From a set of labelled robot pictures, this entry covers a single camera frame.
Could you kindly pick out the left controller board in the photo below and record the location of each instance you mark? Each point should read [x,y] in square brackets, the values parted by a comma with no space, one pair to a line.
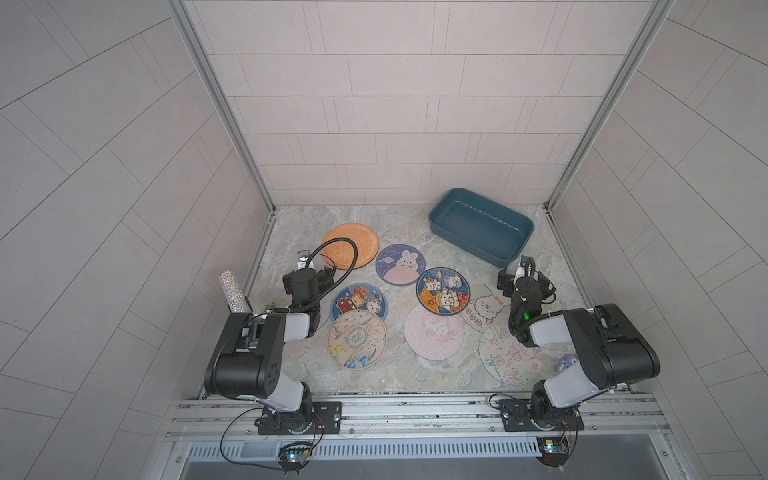
[294,456]

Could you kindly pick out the pink unicorn coaster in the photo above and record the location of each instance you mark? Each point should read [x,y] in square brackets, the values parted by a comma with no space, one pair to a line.
[432,336]

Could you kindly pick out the cream cat coaster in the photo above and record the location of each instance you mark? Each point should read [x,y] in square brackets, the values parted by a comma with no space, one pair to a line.
[486,307]

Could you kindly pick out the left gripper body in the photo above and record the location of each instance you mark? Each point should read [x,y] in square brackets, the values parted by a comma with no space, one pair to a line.
[320,287]

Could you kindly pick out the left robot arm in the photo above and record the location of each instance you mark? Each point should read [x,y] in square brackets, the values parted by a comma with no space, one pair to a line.
[247,361]

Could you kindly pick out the colourful cartoon animals coaster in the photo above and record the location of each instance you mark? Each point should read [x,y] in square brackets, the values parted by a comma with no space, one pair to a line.
[443,291]

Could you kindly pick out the beige mandala coaster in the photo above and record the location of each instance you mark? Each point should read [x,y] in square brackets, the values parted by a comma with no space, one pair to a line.
[357,339]

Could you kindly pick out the teal storage box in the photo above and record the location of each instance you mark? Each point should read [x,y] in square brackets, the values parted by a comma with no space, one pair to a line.
[480,226]

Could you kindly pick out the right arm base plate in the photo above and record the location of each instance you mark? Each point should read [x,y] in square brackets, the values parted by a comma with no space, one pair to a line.
[516,415]

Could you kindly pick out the small purple toy figure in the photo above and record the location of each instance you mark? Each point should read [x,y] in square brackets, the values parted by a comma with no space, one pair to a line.
[566,362]

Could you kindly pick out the right controller board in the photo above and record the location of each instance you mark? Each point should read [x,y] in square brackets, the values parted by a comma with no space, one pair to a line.
[555,452]

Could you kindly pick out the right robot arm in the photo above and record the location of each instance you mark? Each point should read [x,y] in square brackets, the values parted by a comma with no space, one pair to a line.
[609,349]

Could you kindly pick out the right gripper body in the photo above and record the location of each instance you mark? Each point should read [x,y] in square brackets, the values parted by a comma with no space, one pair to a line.
[509,282]

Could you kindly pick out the white butterfly flower coaster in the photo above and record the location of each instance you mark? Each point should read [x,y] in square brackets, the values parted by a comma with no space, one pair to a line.
[506,359]

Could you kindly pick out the aluminium mounting rail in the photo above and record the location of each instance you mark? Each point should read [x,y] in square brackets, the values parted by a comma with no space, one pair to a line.
[414,415]

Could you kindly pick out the purple bunny coaster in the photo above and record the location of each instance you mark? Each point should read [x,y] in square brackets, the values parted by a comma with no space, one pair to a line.
[400,264]

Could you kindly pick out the orange round coaster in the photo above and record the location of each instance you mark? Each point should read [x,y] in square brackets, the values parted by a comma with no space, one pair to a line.
[341,253]

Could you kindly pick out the controller board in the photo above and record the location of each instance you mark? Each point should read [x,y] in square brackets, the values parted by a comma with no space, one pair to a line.
[294,456]
[555,452]

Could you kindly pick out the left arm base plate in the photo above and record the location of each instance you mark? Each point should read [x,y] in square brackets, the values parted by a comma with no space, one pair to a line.
[324,417]

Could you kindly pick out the glitter microphone on stand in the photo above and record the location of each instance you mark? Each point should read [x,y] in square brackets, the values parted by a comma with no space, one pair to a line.
[236,299]

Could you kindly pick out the blue bear coaster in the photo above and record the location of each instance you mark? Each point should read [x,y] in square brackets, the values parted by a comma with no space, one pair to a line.
[360,296]

